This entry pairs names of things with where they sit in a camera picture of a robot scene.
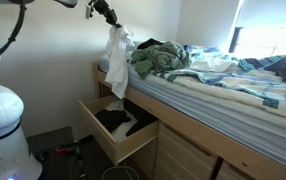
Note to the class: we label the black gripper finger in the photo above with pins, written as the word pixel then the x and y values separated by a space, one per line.
pixel 116 20
pixel 113 21

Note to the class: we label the blue and white garment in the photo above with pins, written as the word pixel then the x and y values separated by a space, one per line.
pixel 213 63

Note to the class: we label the small black cloth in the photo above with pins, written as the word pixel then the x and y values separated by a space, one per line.
pixel 113 118

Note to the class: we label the green garment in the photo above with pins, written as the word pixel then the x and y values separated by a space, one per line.
pixel 143 65

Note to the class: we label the pale patterned cloth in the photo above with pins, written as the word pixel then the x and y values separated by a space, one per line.
pixel 116 106

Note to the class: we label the window with white blind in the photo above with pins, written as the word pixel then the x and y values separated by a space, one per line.
pixel 269 40

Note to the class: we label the white cloth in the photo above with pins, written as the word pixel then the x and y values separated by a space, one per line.
pixel 118 60

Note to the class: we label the closed wooden drawer stack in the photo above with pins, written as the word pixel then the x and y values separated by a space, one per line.
pixel 183 156
pixel 231 173

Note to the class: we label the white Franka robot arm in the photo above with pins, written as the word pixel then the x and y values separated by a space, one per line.
pixel 3 116

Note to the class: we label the wooden bed frame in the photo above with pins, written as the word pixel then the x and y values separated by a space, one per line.
pixel 189 130

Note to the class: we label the black crumpled garment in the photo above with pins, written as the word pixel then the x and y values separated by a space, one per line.
pixel 149 42

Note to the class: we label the mattress with blue-grey sheet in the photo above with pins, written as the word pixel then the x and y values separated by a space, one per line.
pixel 216 110

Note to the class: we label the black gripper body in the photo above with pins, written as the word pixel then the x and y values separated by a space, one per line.
pixel 102 7

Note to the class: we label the open wooden drawer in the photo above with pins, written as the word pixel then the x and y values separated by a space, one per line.
pixel 133 143

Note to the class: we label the blue teal striped blanket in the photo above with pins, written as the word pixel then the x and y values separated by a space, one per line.
pixel 249 83

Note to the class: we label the pale crumpled bed cloth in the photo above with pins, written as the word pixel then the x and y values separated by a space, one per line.
pixel 131 53

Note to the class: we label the grey-green crumpled garment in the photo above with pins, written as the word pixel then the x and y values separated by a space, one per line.
pixel 173 55

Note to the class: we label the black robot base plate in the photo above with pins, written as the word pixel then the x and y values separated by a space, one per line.
pixel 49 140

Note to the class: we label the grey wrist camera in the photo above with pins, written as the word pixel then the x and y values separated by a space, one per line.
pixel 89 10

